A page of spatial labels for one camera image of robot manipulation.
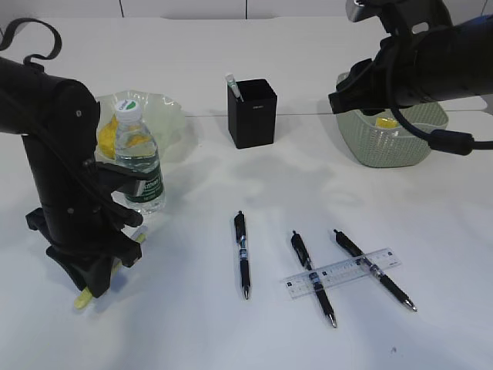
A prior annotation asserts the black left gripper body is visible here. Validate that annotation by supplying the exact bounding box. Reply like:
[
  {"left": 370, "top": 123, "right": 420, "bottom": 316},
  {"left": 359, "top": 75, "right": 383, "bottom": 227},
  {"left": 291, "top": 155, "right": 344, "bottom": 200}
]
[{"left": 21, "top": 134, "right": 146, "bottom": 271}]

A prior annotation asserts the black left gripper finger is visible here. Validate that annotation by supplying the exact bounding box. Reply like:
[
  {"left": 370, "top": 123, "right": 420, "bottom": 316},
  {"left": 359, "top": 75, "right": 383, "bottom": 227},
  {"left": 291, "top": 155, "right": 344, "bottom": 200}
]
[{"left": 50, "top": 256, "right": 113, "bottom": 298}]

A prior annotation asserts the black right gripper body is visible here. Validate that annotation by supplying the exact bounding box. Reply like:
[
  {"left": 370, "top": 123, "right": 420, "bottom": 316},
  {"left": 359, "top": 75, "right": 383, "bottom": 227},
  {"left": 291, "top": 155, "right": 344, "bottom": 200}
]
[{"left": 328, "top": 37, "right": 398, "bottom": 116}]

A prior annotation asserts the yellow-green utility knife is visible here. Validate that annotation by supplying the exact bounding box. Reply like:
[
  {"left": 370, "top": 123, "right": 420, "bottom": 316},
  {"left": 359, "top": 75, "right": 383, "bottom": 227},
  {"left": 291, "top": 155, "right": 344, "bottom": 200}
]
[{"left": 74, "top": 225, "right": 149, "bottom": 310}]

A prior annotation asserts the yellow pear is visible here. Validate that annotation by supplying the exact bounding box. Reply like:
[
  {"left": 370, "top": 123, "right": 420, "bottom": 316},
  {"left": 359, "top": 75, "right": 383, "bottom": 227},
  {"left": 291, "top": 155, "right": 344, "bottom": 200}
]
[{"left": 98, "top": 115, "right": 152, "bottom": 160}]

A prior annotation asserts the clear water bottle green label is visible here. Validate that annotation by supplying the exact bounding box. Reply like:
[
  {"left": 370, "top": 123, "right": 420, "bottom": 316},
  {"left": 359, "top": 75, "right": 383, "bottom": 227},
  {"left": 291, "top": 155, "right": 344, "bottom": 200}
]
[{"left": 114, "top": 99, "right": 165, "bottom": 214}]

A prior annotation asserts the teal utility knife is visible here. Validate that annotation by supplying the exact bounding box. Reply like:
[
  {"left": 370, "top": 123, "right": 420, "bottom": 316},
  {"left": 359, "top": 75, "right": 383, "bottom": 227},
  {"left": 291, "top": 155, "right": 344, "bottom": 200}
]
[{"left": 225, "top": 73, "right": 244, "bottom": 102}]

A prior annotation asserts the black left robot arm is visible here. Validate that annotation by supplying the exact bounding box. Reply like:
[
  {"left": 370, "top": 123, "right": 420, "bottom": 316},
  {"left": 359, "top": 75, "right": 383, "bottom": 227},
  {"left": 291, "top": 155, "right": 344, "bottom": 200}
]
[{"left": 1, "top": 59, "right": 145, "bottom": 297}]

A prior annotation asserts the green woven plastic basket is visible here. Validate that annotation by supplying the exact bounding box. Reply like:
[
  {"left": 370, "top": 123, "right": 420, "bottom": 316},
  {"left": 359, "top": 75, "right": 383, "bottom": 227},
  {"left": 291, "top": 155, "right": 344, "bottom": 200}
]
[{"left": 334, "top": 71, "right": 450, "bottom": 169}]

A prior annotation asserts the translucent green wavy glass plate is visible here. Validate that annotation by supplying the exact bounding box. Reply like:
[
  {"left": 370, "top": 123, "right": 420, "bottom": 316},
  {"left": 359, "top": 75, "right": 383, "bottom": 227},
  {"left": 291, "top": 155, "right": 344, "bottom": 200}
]
[{"left": 95, "top": 89, "right": 186, "bottom": 163}]

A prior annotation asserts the black square pen holder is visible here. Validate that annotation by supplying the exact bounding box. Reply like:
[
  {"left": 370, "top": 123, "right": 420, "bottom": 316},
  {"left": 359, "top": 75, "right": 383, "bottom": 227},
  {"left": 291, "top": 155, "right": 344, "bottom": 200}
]
[{"left": 227, "top": 79, "right": 277, "bottom": 149}]

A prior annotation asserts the black pen left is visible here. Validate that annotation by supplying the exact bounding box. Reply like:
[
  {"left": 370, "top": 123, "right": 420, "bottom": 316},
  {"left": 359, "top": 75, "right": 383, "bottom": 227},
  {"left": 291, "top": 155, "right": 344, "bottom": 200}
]
[{"left": 233, "top": 210, "right": 251, "bottom": 300}]

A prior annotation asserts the black pen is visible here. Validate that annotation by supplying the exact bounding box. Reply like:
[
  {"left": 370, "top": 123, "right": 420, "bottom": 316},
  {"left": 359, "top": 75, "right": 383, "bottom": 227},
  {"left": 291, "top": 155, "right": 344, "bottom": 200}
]
[
  {"left": 290, "top": 230, "right": 337, "bottom": 328},
  {"left": 233, "top": 210, "right": 251, "bottom": 300},
  {"left": 334, "top": 229, "right": 418, "bottom": 312}
]

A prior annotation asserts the black pen right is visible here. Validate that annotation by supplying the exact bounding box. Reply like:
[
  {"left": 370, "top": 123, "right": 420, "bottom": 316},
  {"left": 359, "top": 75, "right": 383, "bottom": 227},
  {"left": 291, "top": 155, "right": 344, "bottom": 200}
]
[{"left": 334, "top": 229, "right": 418, "bottom": 312}]

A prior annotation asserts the clear plastic ruler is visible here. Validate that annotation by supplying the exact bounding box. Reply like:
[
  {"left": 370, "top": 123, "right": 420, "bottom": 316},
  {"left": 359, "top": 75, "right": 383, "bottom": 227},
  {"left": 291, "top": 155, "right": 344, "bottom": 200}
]
[{"left": 282, "top": 248, "right": 401, "bottom": 299}]

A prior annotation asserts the black pen middle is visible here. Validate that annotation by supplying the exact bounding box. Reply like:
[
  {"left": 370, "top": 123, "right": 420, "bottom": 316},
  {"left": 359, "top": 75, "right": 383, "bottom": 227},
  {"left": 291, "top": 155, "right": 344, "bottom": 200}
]
[{"left": 290, "top": 230, "right": 337, "bottom": 328}]

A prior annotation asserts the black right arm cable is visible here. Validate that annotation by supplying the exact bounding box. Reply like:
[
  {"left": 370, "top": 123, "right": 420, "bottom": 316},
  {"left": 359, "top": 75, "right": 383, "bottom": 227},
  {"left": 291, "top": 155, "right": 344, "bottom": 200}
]
[{"left": 384, "top": 34, "right": 493, "bottom": 157}]

